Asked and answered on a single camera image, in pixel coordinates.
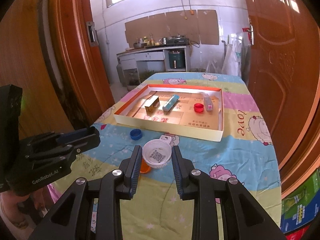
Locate orange bottle cap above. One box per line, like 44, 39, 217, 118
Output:
140, 159, 152, 174

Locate white bottle cap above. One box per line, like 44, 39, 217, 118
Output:
142, 139, 172, 169

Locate blue bottle cap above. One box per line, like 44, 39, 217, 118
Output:
130, 128, 143, 140

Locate teal floral lighter case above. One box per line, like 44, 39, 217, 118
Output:
162, 94, 180, 112

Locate red bottle cap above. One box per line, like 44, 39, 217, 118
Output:
194, 103, 204, 113

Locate clear glitter lighter case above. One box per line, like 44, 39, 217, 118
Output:
203, 94, 213, 111

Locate white hello kitty lighter case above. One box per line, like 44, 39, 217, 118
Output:
160, 134, 172, 145

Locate person's left hand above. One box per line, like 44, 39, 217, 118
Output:
1, 188, 46, 229

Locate cartoon sheep patterned tablecloth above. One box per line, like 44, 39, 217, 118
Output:
47, 72, 283, 240

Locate orange rimmed cardboard tray box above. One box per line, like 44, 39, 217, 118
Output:
114, 84, 224, 142

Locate white kitchen counter cabinet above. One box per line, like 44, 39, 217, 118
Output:
117, 46, 191, 83

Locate colourful cardboard carton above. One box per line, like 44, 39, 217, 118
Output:
280, 168, 319, 233

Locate dark green air fryer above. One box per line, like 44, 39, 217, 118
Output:
169, 49, 185, 69

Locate white plastic bags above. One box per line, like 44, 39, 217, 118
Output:
205, 31, 249, 77

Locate black gas stove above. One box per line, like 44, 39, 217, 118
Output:
166, 35, 189, 46

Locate brown wooden door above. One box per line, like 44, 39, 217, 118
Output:
246, 0, 319, 197

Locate cardboard wall sheet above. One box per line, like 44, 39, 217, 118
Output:
125, 10, 219, 46

